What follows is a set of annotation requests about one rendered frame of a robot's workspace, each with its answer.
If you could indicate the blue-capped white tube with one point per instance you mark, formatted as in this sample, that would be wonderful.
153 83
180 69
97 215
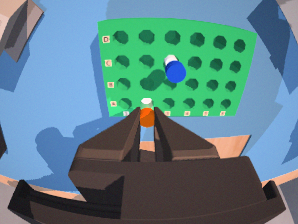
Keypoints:
174 69

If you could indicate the green tube rack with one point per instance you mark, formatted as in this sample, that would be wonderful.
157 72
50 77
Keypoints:
184 98

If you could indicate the blue bench mat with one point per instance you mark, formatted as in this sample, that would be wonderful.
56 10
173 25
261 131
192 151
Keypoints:
53 99

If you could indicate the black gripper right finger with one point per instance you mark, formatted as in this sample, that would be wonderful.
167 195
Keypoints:
179 143

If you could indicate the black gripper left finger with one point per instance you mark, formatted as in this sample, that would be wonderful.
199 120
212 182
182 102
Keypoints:
116 142

